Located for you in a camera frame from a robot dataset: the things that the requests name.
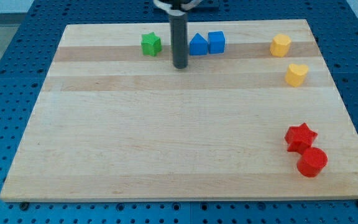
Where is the yellow hexagon block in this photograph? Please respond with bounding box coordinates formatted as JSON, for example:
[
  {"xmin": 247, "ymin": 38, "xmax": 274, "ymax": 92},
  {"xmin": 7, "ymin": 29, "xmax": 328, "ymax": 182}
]
[{"xmin": 270, "ymin": 34, "xmax": 292, "ymax": 57}]

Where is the blue house-shaped block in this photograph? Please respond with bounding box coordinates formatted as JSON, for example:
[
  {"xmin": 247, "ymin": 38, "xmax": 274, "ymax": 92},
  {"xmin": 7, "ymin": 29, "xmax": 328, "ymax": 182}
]
[{"xmin": 189, "ymin": 33, "xmax": 208, "ymax": 55}]

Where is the green star block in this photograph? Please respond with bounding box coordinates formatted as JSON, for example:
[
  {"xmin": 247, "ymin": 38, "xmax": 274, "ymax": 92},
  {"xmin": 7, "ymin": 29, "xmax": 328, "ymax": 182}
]
[{"xmin": 141, "ymin": 32, "xmax": 162, "ymax": 57}]

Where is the light wooden board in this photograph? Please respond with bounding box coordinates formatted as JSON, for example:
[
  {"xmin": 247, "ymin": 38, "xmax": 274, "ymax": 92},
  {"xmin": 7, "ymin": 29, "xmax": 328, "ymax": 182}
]
[{"xmin": 0, "ymin": 19, "xmax": 358, "ymax": 202}]

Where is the blue cube block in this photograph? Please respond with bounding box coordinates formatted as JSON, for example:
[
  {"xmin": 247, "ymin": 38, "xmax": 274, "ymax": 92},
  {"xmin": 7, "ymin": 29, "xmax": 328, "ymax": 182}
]
[{"xmin": 208, "ymin": 31, "xmax": 226, "ymax": 54}]

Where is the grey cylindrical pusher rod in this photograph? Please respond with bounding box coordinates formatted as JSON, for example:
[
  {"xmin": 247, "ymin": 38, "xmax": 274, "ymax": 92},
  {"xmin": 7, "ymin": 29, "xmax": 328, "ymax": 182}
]
[{"xmin": 168, "ymin": 0, "xmax": 188, "ymax": 69}]

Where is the yellow heart block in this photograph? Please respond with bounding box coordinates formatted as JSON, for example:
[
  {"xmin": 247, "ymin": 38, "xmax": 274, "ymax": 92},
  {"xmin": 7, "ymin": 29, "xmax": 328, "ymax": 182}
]
[{"xmin": 285, "ymin": 63, "xmax": 309, "ymax": 87}]

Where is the red star block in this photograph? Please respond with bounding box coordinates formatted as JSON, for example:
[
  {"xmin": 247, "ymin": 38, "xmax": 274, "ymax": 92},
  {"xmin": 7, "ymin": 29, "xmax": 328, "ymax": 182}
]
[{"xmin": 284, "ymin": 123, "xmax": 318, "ymax": 154}]

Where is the red cylinder block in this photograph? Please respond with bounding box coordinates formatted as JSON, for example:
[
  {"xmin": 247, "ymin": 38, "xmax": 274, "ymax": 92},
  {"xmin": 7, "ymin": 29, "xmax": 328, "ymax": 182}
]
[{"xmin": 296, "ymin": 147, "xmax": 328, "ymax": 177}]

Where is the white cable loop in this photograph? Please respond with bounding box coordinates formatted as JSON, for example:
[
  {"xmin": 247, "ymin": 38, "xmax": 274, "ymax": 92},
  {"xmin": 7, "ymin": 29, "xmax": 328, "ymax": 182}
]
[{"xmin": 152, "ymin": 0, "xmax": 203, "ymax": 16}]

